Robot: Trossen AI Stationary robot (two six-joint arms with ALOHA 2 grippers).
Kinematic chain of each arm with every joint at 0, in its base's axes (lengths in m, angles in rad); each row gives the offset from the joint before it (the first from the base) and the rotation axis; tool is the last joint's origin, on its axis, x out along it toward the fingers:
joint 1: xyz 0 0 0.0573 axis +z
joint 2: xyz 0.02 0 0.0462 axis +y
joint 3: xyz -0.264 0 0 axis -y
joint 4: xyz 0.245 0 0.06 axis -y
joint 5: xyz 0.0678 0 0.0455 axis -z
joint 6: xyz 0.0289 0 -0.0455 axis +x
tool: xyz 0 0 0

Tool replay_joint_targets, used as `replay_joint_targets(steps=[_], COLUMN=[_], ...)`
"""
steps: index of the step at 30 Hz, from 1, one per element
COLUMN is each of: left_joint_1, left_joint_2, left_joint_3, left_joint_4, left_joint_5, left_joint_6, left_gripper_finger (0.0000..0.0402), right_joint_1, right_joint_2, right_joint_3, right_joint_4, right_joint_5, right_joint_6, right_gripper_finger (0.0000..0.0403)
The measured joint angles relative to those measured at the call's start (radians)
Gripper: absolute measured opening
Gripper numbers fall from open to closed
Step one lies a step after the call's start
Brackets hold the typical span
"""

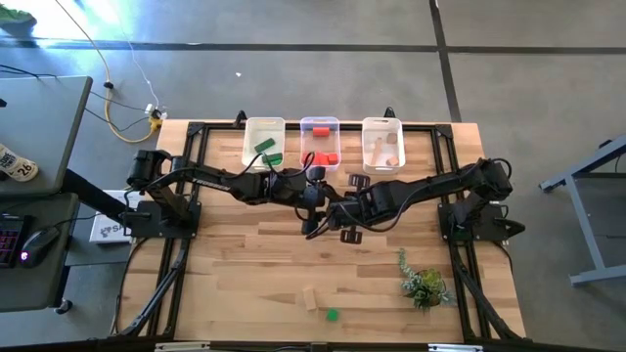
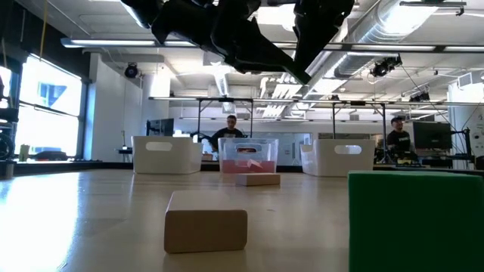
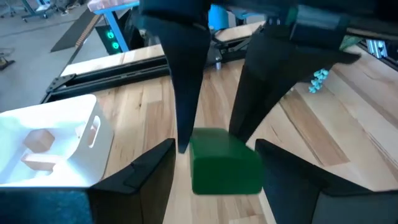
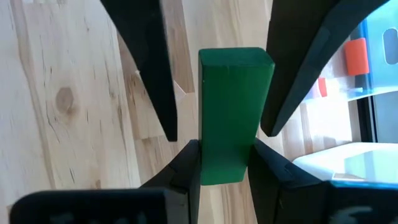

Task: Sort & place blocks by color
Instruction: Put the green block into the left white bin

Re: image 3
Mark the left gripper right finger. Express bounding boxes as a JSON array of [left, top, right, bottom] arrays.
[[254, 138, 373, 224]]

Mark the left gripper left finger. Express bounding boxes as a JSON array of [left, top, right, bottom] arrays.
[[88, 138, 177, 224]]

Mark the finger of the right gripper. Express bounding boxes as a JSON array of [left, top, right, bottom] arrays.
[[139, 14, 213, 154], [228, 24, 362, 144]]

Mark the green rectangular block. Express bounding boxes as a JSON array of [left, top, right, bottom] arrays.
[[188, 127, 264, 196]]

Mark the natural wood rectangular block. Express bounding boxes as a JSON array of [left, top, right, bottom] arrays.
[[21, 153, 63, 172]]

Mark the small natural wood block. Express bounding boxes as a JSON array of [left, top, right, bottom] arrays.
[[23, 129, 56, 154]]

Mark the artificial succulent plant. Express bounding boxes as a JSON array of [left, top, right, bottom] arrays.
[[307, 34, 363, 94]]

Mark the black box with green lights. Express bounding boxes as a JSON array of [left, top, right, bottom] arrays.
[[95, 23, 125, 55]]

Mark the white plastic bin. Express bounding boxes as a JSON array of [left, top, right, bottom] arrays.
[[0, 94, 114, 187]]

